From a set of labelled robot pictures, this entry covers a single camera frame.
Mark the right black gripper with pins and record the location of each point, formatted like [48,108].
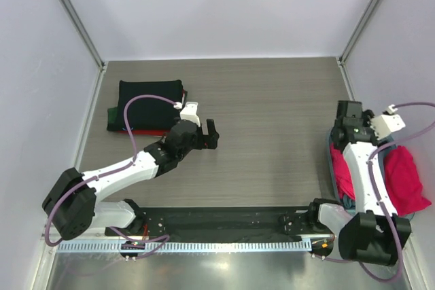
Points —
[366,115]

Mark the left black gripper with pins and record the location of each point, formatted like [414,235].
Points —
[206,140]

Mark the pink t shirt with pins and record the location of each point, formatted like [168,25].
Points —
[341,174]
[402,182]

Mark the black t shirt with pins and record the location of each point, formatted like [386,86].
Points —
[128,90]

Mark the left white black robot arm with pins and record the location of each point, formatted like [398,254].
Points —
[77,202]

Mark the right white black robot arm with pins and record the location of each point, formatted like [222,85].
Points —
[375,233]

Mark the grey blue t shirt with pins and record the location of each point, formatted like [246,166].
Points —
[348,203]

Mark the blue plastic basket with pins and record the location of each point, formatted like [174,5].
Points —
[398,170]

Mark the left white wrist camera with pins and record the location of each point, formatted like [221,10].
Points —
[188,112]

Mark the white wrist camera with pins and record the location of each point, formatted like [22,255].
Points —
[188,112]
[387,123]

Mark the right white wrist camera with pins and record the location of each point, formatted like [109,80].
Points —
[387,123]

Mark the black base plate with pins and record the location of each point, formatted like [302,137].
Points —
[255,224]

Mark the slotted white cable duct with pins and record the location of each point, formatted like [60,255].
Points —
[122,246]

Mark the right aluminium frame post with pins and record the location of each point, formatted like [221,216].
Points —
[367,14]

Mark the aluminium frame post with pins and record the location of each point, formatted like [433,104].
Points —
[367,14]
[83,33]

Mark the left aluminium frame post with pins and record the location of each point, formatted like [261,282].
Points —
[83,33]

